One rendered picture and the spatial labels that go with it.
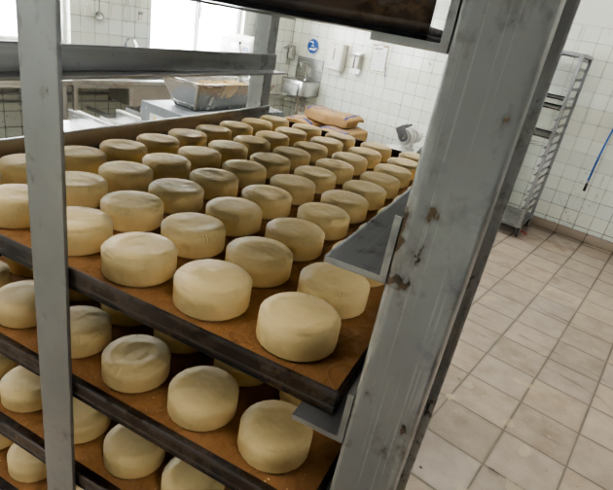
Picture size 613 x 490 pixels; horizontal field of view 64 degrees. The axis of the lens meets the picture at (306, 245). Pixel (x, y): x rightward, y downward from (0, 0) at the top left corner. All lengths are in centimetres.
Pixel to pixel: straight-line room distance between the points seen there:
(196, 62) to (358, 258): 57
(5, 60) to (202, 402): 36
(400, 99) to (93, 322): 640
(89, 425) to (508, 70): 42
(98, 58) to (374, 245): 46
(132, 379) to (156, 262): 9
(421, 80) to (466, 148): 641
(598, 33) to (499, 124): 588
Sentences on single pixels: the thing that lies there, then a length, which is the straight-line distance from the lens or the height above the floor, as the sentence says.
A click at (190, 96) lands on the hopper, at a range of 255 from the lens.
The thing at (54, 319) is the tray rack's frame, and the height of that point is 146.
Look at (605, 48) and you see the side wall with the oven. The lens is 604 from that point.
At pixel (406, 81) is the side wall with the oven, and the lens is 669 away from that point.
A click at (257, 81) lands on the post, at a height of 156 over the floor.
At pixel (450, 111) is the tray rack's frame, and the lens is 19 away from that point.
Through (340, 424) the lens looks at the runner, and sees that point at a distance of 26.
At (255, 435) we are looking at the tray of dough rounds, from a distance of 35.
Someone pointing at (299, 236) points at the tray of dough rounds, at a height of 151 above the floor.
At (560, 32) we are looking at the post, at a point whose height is 171.
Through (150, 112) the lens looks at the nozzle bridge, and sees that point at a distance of 262.
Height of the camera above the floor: 167
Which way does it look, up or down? 24 degrees down
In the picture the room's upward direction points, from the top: 11 degrees clockwise
